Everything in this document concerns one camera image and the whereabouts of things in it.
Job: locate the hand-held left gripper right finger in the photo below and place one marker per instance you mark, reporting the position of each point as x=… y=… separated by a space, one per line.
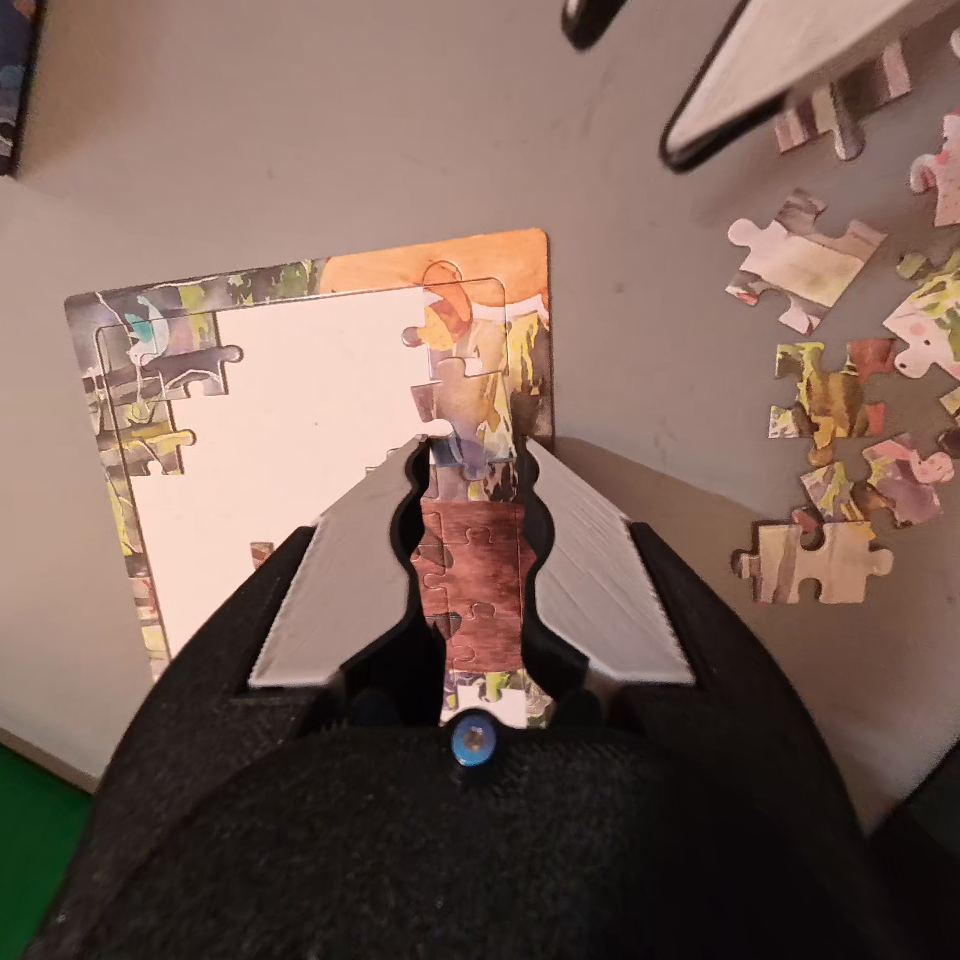
x=607 y=592

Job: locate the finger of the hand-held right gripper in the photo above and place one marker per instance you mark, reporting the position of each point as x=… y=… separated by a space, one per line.
x=787 y=52
x=592 y=19

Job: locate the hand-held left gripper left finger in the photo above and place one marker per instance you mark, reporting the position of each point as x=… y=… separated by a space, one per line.
x=337 y=592

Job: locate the jigsaw puzzle frame board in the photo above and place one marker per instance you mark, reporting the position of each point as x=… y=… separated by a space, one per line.
x=300 y=390

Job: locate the jigsaw pieces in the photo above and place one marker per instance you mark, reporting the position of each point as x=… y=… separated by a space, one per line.
x=817 y=562

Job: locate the acorn print puzzle piece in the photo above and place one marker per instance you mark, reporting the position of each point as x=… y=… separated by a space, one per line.
x=450 y=315

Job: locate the green plastic bin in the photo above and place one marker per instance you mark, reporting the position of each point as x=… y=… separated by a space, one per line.
x=37 y=825

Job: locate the illustrated puzzle box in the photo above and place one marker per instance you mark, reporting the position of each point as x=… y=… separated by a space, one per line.
x=15 y=75

